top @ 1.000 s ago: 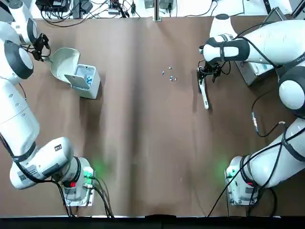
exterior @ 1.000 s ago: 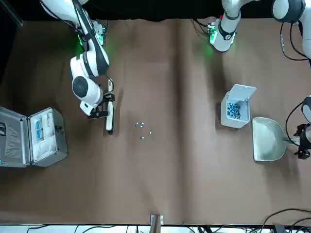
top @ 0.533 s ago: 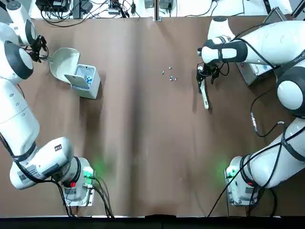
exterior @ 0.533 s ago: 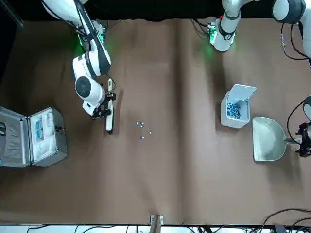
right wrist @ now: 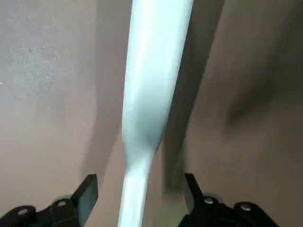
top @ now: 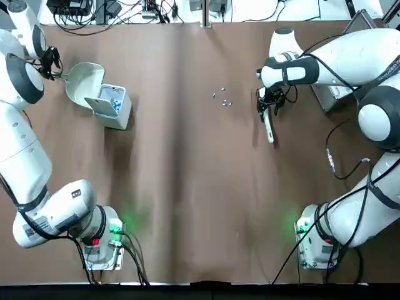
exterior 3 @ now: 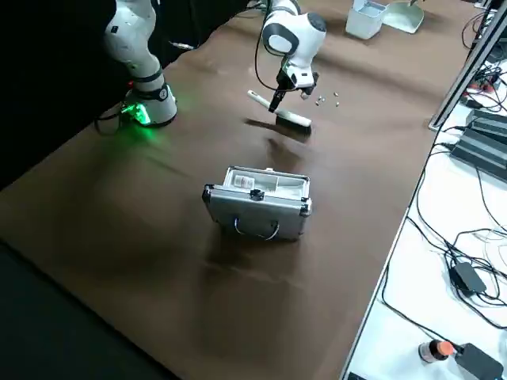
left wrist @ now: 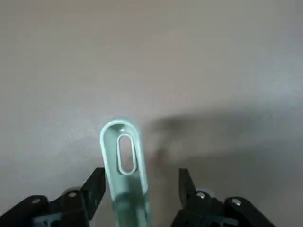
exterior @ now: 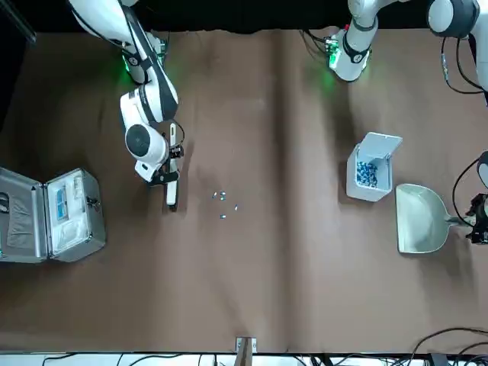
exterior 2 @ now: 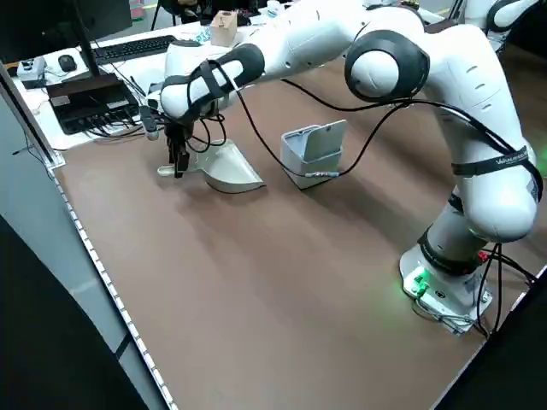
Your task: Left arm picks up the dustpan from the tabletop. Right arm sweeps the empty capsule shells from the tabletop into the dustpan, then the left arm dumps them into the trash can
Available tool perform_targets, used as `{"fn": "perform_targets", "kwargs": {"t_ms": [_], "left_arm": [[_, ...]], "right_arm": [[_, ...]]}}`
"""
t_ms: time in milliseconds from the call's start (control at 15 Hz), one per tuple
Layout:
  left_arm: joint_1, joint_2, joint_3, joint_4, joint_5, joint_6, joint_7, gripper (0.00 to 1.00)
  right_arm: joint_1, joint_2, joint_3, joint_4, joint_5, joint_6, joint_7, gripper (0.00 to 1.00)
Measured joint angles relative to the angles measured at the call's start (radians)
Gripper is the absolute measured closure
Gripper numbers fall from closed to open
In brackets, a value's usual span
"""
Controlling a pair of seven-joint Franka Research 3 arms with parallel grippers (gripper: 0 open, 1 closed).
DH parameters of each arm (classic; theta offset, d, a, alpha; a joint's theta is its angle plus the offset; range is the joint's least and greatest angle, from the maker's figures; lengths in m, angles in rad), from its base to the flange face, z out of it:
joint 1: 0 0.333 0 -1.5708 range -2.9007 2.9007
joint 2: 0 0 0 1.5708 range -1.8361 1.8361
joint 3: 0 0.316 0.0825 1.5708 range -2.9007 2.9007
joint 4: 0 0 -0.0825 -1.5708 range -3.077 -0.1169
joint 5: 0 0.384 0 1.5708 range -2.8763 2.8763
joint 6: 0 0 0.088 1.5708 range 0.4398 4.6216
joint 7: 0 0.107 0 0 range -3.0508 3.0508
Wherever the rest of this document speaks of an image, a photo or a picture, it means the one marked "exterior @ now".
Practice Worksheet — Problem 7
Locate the white trash can with lid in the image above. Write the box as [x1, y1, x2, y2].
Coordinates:
[345, 132, 404, 202]

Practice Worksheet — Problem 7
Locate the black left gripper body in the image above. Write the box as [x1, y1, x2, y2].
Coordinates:
[467, 192, 488, 246]

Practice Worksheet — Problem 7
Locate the blue white medicine box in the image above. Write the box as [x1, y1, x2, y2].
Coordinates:
[55, 186, 72, 222]

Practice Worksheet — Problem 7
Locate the clear plastic packet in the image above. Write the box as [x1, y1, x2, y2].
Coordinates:
[53, 220, 91, 249]

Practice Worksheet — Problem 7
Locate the white brush with black bristles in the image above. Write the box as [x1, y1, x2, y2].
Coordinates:
[165, 122, 180, 210]

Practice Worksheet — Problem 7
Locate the pale green plastic dustpan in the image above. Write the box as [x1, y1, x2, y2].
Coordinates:
[394, 182, 474, 255]

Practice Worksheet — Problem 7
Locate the blue white capsule heap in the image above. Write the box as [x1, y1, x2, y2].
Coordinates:
[355, 160, 380, 188]

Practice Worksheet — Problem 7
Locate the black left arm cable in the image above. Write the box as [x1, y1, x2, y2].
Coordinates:
[441, 36, 488, 226]

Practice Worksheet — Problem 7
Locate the open aluminium case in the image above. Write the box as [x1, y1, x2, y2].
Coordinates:
[0, 166, 107, 265]

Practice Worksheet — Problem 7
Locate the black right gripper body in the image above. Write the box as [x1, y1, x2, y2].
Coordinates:
[149, 170, 180, 187]

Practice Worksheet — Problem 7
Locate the aluminium frame post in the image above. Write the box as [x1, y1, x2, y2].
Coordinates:
[235, 336, 258, 366]

